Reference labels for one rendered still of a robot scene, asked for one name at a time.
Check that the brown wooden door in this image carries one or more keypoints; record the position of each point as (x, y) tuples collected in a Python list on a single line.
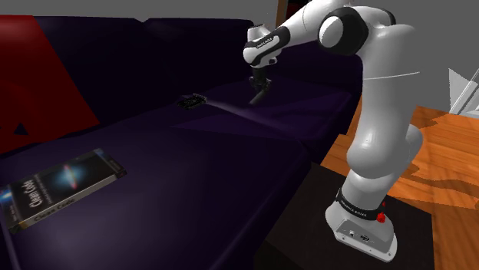
[(281, 11)]

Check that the black robot stand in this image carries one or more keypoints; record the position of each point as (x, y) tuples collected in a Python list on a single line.
[(310, 228)]

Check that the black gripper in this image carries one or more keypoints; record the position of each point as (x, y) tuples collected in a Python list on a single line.
[(259, 76)]

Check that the dark purple sofa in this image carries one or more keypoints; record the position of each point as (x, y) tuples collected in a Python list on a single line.
[(179, 157)]

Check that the black remote control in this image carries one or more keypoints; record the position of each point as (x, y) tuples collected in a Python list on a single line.
[(192, 101)]

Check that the red cushion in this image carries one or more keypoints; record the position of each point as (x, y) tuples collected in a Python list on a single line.
[(33, 86)]

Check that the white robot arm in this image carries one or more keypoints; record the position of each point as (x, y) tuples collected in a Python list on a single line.
[(381, 93)]

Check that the white angular furniture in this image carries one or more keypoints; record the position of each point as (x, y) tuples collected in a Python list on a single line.
[(463, 93)]

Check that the black book with galaxy cover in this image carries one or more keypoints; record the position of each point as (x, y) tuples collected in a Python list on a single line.
[(60, 187)]

